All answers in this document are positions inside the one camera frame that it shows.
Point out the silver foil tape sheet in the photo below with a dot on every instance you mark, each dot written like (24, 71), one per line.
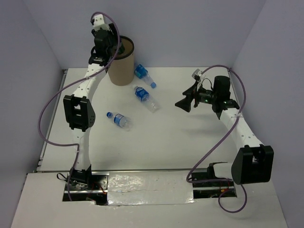
(149, 188)

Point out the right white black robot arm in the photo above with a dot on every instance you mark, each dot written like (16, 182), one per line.
(254, 160)

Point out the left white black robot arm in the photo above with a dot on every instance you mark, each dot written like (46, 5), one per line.
(79, 111)

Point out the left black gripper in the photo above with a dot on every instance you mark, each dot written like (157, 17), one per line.
(114, 36)

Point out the blue label bottle front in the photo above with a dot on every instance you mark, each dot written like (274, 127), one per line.
(119, 120)

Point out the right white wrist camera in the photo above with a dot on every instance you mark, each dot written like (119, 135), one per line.
(198, 76)

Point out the blue label bottle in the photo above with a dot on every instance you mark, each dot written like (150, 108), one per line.
(119, 120)
(142, 73)
(146, 98)

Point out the brown cardboard cylinder bin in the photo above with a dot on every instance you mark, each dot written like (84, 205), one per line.
(121, 71)

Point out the blue label bottle by bin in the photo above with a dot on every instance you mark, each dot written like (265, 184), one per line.
(142, 73)

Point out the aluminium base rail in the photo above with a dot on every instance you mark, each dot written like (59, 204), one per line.
(143, 170)

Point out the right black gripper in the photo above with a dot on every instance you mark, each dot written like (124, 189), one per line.
(185, 103)

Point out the green label clear bottle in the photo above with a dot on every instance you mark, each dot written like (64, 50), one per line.
(121, 50)

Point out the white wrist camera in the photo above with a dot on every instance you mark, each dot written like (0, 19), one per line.
(98, 22)
(198, 76)

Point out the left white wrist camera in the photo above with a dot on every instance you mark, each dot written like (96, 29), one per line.
(98, 22)

